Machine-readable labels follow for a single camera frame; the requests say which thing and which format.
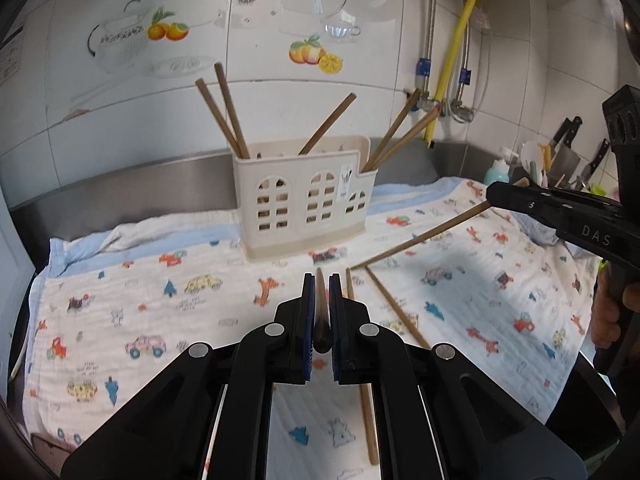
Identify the white cartoon printed cloth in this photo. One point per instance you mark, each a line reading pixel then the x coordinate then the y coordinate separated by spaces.
pixel 150 300

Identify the brown wooden chopstick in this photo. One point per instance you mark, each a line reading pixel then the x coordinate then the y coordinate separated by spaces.
pixel 220 117
pixel 231 110
pixel 327 124
pixel 370 430
pixel 395 305
pixel 425 232
pixel 392 130
pixel 405 138
pixel 321 320

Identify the white paper wall label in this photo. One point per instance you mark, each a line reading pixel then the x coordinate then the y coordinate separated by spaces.
pixel 10 52

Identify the person's right hand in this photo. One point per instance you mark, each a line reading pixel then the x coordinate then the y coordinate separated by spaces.
pixel 606 310

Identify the metal water valve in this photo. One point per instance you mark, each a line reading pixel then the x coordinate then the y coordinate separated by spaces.
pixel 425 102
pixel 461 112

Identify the teal soap pump bottle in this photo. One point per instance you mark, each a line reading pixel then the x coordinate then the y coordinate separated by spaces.
pixel 496 172

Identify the yellow brush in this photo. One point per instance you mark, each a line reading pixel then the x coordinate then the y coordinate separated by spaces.
pixel 545 157

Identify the white plastic spatula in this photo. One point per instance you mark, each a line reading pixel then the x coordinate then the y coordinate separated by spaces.
pixel 530 152

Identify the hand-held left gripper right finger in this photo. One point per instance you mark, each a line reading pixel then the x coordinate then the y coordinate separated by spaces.
pixel 336 320

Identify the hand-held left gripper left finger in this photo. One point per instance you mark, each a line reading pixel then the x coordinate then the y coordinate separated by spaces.
pixel 309 320

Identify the cream plastic utensil holder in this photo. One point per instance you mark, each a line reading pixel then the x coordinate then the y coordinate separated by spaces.
pixel 300 200

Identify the steel kitchen cleaver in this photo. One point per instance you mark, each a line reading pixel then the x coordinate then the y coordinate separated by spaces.
pixel 566 162

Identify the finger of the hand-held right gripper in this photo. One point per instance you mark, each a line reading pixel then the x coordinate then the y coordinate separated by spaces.
pixel 540 207

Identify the teaware and fruit wall sticker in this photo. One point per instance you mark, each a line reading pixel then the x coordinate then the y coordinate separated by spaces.
pixel 225 15

